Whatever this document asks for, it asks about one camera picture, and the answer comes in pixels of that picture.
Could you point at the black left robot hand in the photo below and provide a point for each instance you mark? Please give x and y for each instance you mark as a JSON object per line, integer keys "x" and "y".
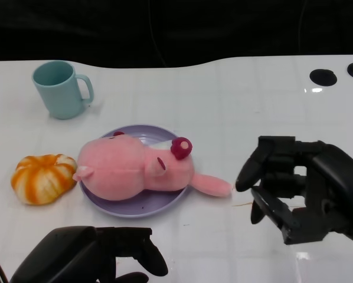
{"x": 76, "y": 253}

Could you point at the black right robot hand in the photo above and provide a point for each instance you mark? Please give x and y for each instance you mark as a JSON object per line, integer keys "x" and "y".
{"x": 333, "y": 188}

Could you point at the pink plush pig doll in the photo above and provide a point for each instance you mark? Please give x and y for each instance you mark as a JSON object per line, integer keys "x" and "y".
{"x": 120, "y": 168}

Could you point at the lilac plastic plate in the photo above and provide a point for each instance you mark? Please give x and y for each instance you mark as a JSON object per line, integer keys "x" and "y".
{"x": 153, "y": 204}

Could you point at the orange white striped plush pumpkin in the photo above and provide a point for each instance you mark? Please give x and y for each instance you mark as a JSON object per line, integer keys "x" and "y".
{"x": 42, "y": 179}

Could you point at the teal plastic mug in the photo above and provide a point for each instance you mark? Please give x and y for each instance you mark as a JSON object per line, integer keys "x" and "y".
{"x": 60, "y": 94}

